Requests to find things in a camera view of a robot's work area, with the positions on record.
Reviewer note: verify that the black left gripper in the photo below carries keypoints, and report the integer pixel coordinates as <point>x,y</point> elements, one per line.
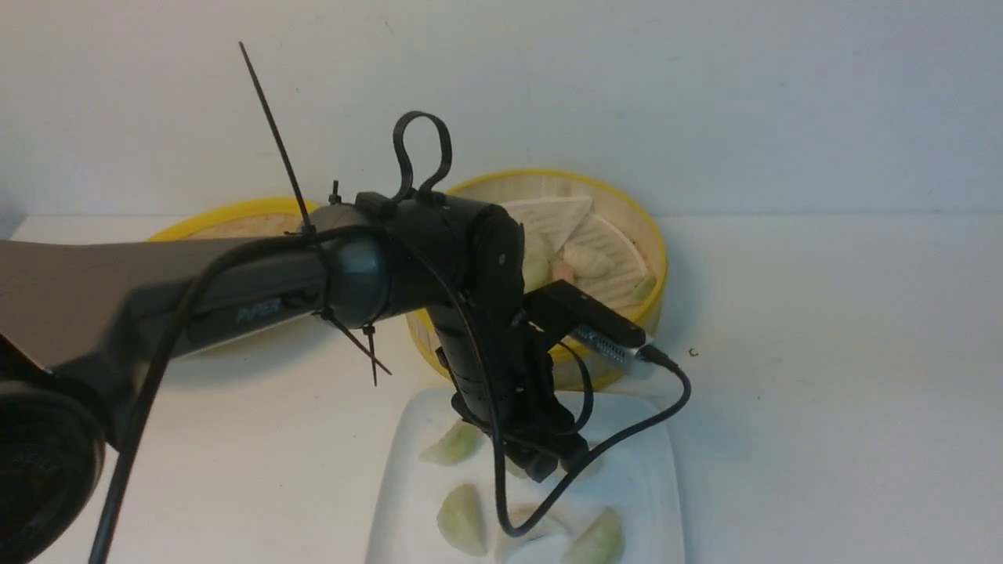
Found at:
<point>504,384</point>

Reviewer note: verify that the green dumpling plate top left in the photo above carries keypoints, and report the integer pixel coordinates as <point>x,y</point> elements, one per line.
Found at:
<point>456,446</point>

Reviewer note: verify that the yellow rimmed bamboo steamer basket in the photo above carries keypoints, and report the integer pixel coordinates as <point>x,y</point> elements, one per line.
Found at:
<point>610,203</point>

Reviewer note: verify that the pink dumpling in steamer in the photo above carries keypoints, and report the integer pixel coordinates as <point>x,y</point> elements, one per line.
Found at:
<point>562,271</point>

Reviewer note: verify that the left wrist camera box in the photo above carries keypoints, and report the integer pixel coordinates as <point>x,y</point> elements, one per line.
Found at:
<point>562,311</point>

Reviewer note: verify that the long green dumpling steamer centre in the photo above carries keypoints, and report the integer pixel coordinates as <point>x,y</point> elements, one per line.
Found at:
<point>536,268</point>

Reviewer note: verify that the black cable tie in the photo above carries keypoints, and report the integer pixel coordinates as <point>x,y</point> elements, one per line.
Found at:
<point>308,229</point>

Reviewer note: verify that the green dumpling plate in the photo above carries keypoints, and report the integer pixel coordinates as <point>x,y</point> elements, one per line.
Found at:
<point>456,446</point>
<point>461,523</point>
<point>603,541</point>

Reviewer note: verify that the white steamer liner paper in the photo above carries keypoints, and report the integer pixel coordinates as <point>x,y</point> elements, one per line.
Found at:
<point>559,221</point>

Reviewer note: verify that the white dumpling plate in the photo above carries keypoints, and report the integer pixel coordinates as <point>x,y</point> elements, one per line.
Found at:
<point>549,528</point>
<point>594,468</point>

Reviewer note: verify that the green dumpling plate bottom right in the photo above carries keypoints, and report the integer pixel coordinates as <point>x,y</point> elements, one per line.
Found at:
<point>603,541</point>

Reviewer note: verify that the green dumpling plate bottom left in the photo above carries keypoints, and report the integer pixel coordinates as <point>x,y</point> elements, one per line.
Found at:
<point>461,523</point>

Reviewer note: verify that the white square plate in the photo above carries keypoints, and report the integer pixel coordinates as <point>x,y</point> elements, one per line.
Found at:
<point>638,482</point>

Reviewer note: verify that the white dumpling plate top right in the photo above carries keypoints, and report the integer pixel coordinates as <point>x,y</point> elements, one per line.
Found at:
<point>594,468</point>

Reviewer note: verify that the white dumpling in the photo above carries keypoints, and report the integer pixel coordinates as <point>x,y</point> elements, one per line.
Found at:
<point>587,262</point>

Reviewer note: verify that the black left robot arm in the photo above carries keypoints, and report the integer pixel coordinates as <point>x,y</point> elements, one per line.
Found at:
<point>87,331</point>

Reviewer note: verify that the yellow rimmed bamboo steamer lid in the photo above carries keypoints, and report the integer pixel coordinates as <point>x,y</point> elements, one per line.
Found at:
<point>257,218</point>

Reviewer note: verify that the white dumpling plate bottom centre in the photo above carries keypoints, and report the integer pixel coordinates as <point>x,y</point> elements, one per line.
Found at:
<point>549,528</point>

